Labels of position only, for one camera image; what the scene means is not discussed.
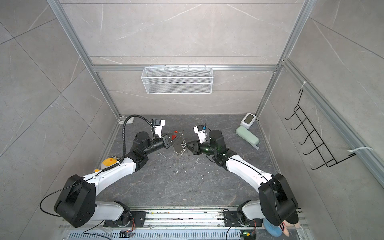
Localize white corner bracket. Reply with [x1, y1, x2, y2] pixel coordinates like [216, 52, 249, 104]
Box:
[118, 117, 134, 125]

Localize boy plush doll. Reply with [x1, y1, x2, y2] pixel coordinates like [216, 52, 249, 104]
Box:
[262, 219, 301, 237]

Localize black wire hook rack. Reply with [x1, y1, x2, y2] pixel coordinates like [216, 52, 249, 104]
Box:
[285, 89, 356, 171]

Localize white digital timer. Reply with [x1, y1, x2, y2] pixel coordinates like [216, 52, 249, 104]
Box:
[240, 113, 257, 129]

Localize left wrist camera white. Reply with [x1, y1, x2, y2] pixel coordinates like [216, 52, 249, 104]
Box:
[151, 119, 165, 138]

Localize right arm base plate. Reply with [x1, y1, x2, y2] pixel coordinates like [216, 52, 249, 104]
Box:
[222, 209, 262, 228]

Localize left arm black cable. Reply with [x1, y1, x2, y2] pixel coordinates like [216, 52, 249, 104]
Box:
[121, 114, 154, 164]

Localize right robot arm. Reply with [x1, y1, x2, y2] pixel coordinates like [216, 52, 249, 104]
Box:
[186, 125, 299, 229]

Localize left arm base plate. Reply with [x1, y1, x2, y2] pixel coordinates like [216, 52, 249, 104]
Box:
[103, 211, 147, 228]

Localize yellow plush toy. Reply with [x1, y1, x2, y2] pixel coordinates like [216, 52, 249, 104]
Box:
[95, 157, 118, 173]

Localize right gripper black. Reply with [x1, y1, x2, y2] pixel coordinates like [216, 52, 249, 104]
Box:
[185, 139, 218, 157]

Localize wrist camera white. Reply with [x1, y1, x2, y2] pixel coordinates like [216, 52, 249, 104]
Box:
[151, 119, 165, 138]
[194, 125, 207, 144]

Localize white wire mesh basket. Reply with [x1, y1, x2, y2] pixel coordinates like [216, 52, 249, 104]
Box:
[141, 67, 214, 95]

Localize grey key organizer red handle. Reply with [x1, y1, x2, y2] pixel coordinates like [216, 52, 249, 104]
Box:
[172, 131, 186, 155]

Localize green eyeglass case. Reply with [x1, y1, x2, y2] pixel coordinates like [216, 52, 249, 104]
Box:
[235, 126, 260, 150]

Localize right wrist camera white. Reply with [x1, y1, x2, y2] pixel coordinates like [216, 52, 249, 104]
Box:
[194, 125, 207, 144]

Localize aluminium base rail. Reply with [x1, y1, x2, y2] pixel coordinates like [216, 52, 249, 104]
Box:
[59, 205, 310, 240]

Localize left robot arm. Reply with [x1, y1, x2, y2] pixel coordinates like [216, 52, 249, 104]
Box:
[54, 132, 178, 228]

